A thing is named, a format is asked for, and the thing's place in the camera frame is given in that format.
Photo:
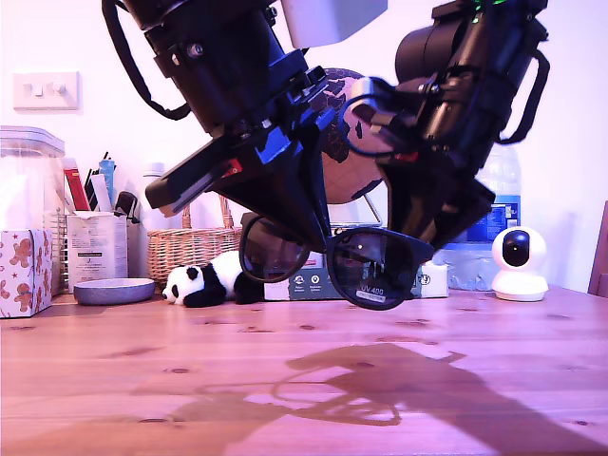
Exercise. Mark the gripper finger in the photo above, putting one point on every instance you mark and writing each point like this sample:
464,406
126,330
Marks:
468,209
408,199

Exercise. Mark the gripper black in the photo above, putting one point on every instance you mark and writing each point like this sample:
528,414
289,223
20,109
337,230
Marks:
228,95

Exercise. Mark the black sunglasses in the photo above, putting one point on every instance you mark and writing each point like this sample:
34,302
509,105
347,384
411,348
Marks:
375,271

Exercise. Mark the large clear water bottle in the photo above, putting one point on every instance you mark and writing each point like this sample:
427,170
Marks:
503,199

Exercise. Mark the cork globe on stand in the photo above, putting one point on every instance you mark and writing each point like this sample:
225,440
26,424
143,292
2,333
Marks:
351,180

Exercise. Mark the green and white cardboard tray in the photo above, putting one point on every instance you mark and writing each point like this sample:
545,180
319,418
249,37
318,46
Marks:
294,287

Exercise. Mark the panda plush toy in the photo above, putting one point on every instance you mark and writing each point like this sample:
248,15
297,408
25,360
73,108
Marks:
214,275

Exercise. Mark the white insulated bottle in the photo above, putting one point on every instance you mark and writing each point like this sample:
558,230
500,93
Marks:
151,170

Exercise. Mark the brown wooden chair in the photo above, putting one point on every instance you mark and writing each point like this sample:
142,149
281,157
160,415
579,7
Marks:
599,256

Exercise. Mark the blue tube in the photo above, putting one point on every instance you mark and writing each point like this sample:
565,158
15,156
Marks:
108,173

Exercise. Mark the white plastic stick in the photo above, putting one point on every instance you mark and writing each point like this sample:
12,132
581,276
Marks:
100,192

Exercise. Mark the black pen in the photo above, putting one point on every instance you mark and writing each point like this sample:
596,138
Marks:
88,185

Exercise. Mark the white printed carton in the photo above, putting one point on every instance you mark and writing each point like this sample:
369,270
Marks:
97,256

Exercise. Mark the grey speckled shallow bowl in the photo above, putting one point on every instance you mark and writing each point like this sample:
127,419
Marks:
114,290

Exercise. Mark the red and white tube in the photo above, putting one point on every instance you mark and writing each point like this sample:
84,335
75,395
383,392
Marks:
77,190

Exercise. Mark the clear plastic storage container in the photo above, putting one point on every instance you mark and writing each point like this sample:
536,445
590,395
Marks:
28,157

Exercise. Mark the gingerbread print tissue box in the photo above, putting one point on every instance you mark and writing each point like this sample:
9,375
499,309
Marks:
24,280

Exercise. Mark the small white round camera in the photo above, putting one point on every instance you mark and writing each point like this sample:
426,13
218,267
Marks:
532,252

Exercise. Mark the arm pale camera box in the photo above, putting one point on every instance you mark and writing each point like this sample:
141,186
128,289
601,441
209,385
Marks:
366,111
332,24

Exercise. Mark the white wall light switch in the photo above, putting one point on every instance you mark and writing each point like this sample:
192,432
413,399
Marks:
46,92

